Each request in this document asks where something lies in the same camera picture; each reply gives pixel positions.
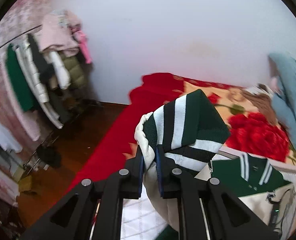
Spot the green white varsity jacket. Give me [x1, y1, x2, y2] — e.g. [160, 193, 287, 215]
[135, 90, 291, 239]

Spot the clothes rack with garments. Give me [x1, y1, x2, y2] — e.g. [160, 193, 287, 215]
[5, 10, 92, 140]

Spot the white diamond pattern mat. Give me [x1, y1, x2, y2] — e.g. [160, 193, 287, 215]
[120, 144, 296, 240]

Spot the pink floral curtain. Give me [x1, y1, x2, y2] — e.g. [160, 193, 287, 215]
[0, 0, 57, 205]

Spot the red floral blanket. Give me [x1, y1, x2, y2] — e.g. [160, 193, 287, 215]
[68, 73, 296, 224]

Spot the light blue quilt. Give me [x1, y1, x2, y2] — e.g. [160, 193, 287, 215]
[269, 53, 296, 150]

